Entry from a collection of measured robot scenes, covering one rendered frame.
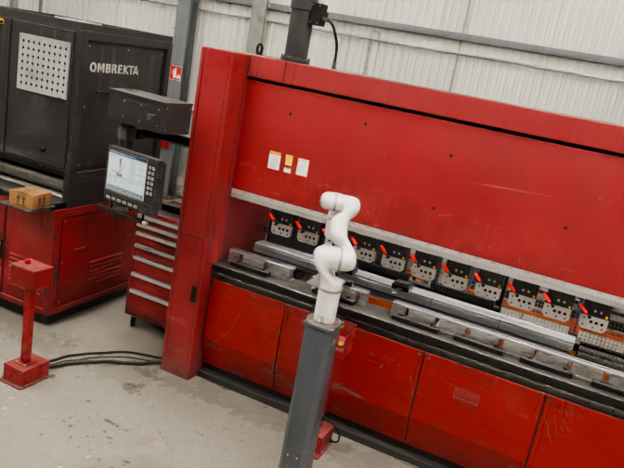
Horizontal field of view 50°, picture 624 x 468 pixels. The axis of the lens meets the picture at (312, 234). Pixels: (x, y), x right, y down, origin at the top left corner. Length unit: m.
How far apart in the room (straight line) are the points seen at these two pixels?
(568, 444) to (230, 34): 7.02
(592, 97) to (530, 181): 4.26
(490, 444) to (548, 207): 1.45
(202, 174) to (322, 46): 4.66
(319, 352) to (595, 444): 1.64
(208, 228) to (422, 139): 1.54
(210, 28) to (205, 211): 5.43
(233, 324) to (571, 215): 2.32
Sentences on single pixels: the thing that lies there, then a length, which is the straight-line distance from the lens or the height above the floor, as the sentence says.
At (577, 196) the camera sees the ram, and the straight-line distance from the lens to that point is 3.98.
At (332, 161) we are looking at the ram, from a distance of 4.31.
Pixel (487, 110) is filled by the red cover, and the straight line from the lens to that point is 4.00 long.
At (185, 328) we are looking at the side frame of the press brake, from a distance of 4.86.
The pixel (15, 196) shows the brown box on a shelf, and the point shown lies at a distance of 5.16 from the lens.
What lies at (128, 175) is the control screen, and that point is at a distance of 4.40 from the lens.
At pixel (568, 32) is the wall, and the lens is 8.26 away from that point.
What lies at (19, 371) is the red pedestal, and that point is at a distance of 4.79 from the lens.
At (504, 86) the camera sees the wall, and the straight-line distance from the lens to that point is 8.29.
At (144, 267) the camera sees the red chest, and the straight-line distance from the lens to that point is 5.44.
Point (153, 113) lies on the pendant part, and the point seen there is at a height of 1.86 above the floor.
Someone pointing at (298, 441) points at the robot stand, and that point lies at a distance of 3.95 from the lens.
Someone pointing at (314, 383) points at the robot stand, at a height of 0.67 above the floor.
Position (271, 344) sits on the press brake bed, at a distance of 4.64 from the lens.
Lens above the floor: 2.39
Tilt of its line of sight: 15 degrees down
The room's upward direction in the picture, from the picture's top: 10 degrees clockwise
